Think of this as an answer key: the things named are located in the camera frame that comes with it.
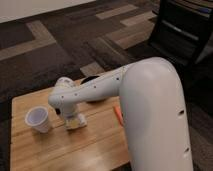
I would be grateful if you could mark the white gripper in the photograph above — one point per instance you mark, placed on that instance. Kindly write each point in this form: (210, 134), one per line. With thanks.
(67, 112)

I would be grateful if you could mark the white sponge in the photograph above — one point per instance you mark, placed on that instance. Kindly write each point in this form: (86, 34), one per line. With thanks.
(76, 122)

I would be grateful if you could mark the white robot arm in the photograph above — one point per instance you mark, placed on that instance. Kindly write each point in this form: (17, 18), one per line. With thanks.
(154, 111)

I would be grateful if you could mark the black marker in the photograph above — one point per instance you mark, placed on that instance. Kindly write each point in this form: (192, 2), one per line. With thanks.
(58, 112)

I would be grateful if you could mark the white plastic cup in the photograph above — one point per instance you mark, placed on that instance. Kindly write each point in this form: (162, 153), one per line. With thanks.
(38, 119)

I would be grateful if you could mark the orange carrot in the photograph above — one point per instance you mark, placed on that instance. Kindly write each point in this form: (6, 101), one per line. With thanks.
(118, 113)

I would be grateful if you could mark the dark blue bowl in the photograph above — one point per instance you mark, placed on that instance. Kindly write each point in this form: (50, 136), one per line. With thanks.
(90, 78)

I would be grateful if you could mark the black chair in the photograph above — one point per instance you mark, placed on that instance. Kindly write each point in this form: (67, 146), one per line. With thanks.
(183, 29)

